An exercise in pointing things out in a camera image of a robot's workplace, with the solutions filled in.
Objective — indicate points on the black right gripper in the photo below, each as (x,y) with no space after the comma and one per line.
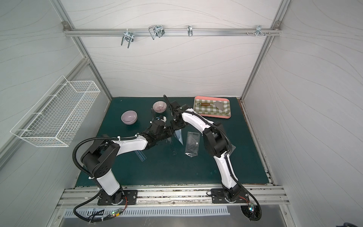
(174,123)

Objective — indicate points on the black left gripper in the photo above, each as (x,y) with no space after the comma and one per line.
(165,132)

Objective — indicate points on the clear ruler set pouch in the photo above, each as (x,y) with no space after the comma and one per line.
(232,149)

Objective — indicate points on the blue printed ruler set card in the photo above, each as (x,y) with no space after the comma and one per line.
(178,135)

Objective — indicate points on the clear blue straight ruler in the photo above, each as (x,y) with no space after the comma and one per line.
(141,155)

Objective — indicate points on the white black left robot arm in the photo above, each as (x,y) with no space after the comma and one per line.
(96,156)

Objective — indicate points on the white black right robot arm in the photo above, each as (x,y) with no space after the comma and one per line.
(218,145)

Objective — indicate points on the purple striped bowl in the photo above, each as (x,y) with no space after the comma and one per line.
(159,106)

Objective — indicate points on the pink plastic tray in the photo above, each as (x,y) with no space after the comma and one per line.
(212,107)

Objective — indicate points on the plain lilac bowl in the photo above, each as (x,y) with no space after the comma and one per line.
(129,117)

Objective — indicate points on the green white checkered cloth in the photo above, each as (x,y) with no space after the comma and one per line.
(212,107)

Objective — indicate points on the metal u-bolt clamp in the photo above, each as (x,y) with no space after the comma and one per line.
(156,31)
(128,38)
(190,31)

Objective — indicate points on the wooden handled metal scraper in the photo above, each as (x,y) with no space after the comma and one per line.
(219,105)

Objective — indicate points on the aluminium overhead rail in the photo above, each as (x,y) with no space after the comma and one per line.
(170,32)

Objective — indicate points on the white wire basket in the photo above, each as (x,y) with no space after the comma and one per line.
(54,120)

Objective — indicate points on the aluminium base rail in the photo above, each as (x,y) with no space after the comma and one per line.
(175,195)

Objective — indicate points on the metal bracket clamp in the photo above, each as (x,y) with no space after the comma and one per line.
(258,32)

